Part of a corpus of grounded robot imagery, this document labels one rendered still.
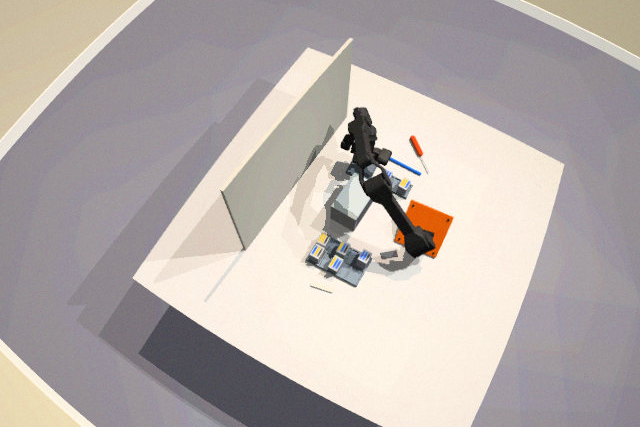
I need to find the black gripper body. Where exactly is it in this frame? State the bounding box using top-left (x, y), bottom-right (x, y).
top-left (340, 133), bottom-right (392, 166)

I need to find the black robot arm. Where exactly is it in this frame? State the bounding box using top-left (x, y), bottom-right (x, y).
top-left (348, 106), bottom-right (436, 259)

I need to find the orange-handled screwdriver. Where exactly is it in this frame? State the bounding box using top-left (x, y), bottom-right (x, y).
top-left (410, 135), bottom-right (430, 172)

